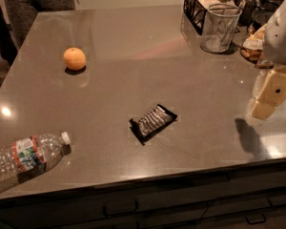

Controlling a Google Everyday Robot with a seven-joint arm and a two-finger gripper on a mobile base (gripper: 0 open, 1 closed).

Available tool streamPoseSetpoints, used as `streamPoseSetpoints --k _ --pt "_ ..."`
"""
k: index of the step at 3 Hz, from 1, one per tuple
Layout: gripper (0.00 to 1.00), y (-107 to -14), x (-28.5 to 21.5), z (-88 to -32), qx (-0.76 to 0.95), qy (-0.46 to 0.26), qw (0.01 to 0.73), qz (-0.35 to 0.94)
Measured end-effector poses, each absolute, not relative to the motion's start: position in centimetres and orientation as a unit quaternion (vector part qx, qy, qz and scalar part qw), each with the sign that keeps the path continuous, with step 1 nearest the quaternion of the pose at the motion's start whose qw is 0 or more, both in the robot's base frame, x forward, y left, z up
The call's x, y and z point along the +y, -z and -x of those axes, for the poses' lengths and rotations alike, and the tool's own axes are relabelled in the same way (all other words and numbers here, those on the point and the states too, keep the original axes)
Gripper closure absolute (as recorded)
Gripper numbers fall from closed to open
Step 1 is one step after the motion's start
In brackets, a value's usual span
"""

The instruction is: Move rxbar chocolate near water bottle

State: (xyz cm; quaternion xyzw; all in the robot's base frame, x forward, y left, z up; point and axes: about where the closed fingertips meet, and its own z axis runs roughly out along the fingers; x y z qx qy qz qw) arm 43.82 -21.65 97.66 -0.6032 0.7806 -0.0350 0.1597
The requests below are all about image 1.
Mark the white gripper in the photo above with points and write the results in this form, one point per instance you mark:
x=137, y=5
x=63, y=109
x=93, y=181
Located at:
x=281, y=39

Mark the black rxbar chocolate wrapper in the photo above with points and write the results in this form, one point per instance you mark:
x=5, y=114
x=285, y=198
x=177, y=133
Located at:
x=152, y=123

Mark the clear plastic water bottle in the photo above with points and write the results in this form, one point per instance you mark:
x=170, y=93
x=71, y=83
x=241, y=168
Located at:
x=31, y=157

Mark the orange fruit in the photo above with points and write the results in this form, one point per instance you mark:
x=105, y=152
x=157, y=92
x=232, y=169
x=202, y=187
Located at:
x=74, y=59

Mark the person in grey pants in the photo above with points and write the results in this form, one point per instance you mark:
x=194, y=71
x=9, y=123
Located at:
x=22, y=14

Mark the black wire basket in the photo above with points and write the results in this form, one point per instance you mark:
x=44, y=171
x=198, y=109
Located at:
x=195, y=10

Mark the black drawer handle right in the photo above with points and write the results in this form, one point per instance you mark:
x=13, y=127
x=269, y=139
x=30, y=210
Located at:
x=254, y=219

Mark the black drawer handle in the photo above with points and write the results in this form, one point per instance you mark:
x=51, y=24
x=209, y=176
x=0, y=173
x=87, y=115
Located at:
x=254, y=219
x=120, y=208

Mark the black drawer handle left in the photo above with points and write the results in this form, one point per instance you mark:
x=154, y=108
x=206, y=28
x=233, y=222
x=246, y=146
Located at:
x=120, y=208

